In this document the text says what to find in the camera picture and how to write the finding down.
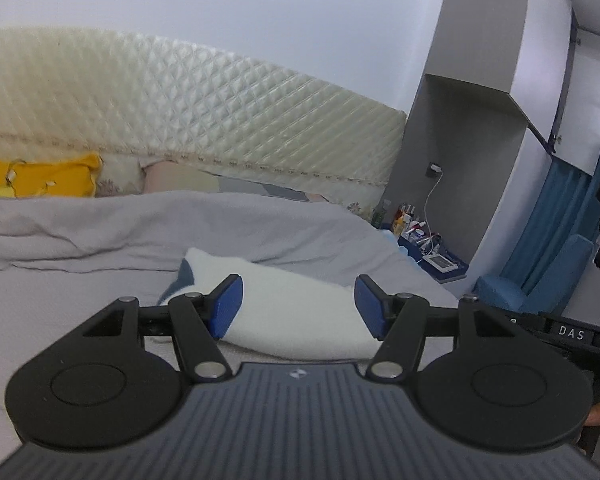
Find grey wardrobe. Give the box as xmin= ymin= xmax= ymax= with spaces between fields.
xmin=385 ymin=0 xmax=600 ymax=311

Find cream sweater with blue stripes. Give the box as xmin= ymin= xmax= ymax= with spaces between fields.
xmin=159 ymin=247 xmax=381 ymax=361

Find cream quilted headboard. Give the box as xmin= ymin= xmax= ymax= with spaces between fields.
xmin=0 ymin=27 xmax=408 ymax=211

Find group of cosmetic bottles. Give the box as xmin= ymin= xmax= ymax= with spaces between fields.
xmin=372 ymin=199 xmax=433 ymax=243

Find white desk clock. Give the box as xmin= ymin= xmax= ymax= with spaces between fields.
xmin=422 ymin=252 xmax=460 ymax=273

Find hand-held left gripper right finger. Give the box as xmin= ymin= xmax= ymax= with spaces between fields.
xmin=355 ymin=274 xmax=533 ymax=384

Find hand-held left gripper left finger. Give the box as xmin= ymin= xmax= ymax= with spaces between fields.
xmin=64 ymin=274 xmax=244 ymax=384

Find blue armchair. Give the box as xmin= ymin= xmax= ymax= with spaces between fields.
xmin=472 ymin=234 xmax=597 ymax=317

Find grey patchwork pillow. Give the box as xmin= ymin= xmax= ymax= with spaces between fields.
xmin=215 ymin=172 xmax=331 ymax=206

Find floral pillow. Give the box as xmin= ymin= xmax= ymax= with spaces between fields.
xmin=94 ymin=157 xmax=148 ymax=197

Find blue nightstand tray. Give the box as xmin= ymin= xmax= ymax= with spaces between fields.
xmin=394 ymin=230 xmax=470 ymax=285

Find blue curtain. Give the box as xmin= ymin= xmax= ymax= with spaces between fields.
xmin=502 ymin=152 xmax=600 ymax=301

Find white charging cable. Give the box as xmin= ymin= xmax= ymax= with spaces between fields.
xmin=420 ymin=172 xmax=443 ymax=251

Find pink pillow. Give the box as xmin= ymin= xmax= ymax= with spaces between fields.
xmin=144 ymin=161 xmax=221 ymax=195

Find yellow pillow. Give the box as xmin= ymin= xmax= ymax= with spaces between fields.
xmin=0 ymin=152 xmax=103 ymax=198

